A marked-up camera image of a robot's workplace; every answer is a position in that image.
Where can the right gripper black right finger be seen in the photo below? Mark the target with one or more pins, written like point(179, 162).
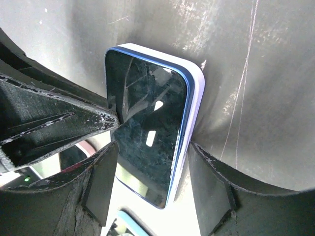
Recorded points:
point(231, 203)

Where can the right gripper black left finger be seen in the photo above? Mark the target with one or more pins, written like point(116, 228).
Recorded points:
point(74, 202)

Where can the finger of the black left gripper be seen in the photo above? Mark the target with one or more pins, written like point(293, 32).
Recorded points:
point(36, 123)
point(14, 56)

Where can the light blue phone case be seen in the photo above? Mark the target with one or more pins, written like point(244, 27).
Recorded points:
point(124, 225)

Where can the blue phone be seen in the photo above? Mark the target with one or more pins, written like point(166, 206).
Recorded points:
point(151, 97)

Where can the lavender phone case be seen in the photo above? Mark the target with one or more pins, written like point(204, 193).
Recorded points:
point(195, 83)

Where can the pink phone case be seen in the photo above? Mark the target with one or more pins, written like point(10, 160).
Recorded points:
point(75, 154)

